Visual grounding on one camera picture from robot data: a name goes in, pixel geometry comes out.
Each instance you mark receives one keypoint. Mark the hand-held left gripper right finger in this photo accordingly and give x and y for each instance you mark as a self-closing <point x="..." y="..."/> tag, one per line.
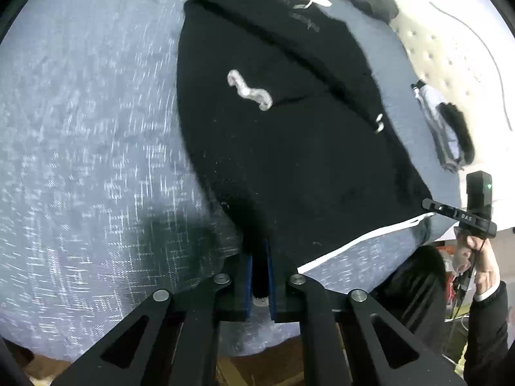
<point x="272" y="289"/>

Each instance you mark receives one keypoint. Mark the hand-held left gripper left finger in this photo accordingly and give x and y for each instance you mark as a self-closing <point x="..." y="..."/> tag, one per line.
<point x="249" y="285"/>

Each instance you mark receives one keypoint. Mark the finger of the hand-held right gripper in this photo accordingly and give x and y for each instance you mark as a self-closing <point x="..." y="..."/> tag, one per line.
<point x="440" y="208"/>

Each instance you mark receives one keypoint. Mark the black hoodie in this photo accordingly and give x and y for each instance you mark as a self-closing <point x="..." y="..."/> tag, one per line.
<point x="301" y="148"/>

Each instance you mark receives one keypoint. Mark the person's right forearm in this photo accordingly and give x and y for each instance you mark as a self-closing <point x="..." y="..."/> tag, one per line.
<point x="487" y="341"/>

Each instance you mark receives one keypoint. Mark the person's right hand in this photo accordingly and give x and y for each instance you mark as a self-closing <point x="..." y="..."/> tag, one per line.
<point x="487" y="273"/>

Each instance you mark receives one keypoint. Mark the black fuzzy garment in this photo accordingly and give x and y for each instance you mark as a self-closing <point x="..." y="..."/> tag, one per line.
<point x="458" y="128"/>

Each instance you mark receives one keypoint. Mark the person's leg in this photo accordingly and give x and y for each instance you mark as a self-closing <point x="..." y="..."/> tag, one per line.
<point x="414" y="289"/>

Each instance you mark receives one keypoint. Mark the folded grey white garment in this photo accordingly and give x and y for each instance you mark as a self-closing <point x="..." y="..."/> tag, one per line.
<point x="428" y="100"/>

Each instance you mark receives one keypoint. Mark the cream tufted headboard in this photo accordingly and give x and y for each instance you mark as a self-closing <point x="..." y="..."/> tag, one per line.
<point x="454" y="56"/>

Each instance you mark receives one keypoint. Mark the blue bedspread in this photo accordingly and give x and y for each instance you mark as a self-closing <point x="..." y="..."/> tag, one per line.
<point x="80" y="128"/>

